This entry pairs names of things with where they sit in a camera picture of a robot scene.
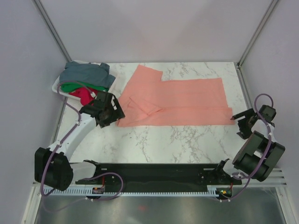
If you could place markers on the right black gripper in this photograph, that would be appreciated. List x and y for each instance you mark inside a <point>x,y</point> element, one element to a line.
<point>244,133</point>

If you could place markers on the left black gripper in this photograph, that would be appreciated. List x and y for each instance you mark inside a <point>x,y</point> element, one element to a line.
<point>117,114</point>

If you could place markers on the salmon pink t shirt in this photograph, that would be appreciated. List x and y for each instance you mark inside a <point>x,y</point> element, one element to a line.
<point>147,100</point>

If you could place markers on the white plastic laundry basket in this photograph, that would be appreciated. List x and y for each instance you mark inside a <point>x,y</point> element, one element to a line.
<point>54,87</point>

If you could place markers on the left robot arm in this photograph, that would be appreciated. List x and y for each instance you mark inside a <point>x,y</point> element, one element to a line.
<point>52,165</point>

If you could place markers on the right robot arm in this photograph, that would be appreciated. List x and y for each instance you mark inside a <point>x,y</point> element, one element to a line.
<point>260,153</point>

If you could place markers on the red t shirt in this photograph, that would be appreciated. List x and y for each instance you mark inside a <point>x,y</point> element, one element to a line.
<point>86,95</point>

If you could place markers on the grey blue t shirt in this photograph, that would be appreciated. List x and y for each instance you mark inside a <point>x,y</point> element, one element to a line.
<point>89,73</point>

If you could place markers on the green t shirt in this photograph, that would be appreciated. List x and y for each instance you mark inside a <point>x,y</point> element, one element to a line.
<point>71,86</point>

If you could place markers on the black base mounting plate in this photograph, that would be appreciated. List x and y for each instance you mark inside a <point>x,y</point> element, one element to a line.
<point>143,168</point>

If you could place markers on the white slotted cable duct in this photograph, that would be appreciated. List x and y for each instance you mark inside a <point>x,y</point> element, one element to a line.
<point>99,190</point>

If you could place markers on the right aluminium frame post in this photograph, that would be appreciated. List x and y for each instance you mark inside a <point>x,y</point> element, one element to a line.
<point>270,9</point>

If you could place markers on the aluminium frame post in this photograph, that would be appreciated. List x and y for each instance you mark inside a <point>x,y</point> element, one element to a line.
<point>270,9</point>
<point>53,31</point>

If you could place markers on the left aluminium frame post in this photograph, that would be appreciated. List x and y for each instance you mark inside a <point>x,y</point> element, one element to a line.
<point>53,31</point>

